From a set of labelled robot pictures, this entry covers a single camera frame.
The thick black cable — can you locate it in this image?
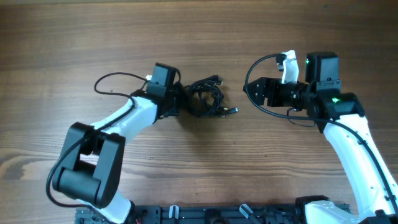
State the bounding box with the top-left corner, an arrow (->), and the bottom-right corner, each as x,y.
187,75 -> 239,118

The thin black USB cable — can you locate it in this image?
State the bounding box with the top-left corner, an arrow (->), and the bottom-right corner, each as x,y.
198,81 -> 228,118

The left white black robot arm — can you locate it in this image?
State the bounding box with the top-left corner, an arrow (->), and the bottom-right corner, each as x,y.
45,63 -> 181,223

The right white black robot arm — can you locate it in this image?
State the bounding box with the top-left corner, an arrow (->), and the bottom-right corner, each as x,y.
243,50 -> 397,223

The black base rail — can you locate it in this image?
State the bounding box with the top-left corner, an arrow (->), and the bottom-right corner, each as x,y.
74,203 -> 352,224

